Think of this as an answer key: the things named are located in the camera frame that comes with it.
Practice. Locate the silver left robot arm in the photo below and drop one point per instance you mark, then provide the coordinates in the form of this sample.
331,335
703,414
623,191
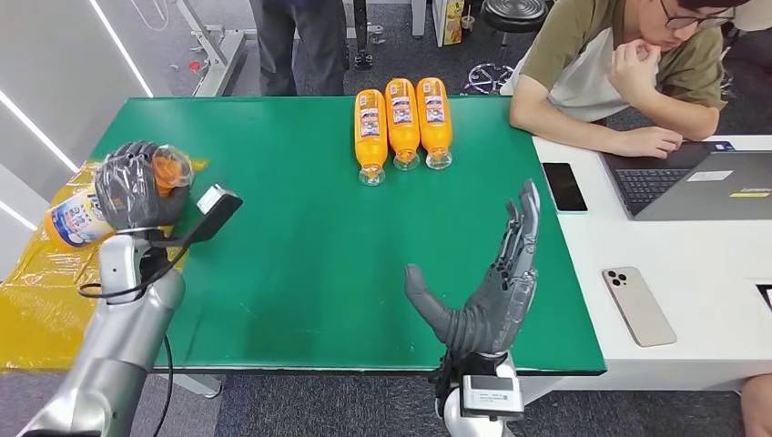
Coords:
120,338

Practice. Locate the person's knee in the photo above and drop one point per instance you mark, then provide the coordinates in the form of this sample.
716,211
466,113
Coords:
759,407

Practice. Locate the black round stool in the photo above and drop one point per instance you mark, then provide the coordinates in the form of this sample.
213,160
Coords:
516,15

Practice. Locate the black smartphone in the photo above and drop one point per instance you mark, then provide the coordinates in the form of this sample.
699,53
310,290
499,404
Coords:
564,187

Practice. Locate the grey laptop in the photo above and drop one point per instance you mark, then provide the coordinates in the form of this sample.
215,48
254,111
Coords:
699,193

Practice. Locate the beige smartphone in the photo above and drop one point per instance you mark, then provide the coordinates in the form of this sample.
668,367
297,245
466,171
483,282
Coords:
639,307

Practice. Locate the seated person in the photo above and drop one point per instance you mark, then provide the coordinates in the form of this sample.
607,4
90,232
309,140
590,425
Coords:
573,66

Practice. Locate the orange drink carton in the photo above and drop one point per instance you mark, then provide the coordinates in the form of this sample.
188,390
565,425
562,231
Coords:
452,21

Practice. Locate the orange juice bottle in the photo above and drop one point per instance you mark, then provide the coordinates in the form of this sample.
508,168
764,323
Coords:
370,145
75,223
403,133
434,133

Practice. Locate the green table mat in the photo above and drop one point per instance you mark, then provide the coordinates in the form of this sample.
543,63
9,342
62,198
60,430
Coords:
301,241

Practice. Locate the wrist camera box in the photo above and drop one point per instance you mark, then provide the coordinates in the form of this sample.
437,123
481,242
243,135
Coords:
217,205
491,395

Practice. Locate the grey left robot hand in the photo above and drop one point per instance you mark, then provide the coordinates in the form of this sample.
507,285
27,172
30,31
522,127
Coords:
130,187

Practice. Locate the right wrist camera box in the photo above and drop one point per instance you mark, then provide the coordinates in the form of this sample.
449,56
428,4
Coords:
491,395

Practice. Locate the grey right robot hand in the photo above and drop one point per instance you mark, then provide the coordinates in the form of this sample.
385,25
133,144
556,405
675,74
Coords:
494,313

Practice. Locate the small red floor object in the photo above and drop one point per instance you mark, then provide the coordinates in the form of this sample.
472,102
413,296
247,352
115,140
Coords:
194,66

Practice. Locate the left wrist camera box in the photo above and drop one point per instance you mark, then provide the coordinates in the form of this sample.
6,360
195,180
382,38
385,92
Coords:
217,205

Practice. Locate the yellow taped box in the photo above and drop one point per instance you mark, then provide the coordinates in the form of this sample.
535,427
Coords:
36,326

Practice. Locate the standing person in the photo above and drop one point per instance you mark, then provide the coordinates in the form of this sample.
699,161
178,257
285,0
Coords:
295,48

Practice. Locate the black device at desk edge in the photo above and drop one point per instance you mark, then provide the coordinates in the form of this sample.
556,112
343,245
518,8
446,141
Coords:
767,297

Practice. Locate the grey metal stand frame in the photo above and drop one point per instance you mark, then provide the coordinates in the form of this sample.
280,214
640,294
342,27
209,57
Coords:
220,54

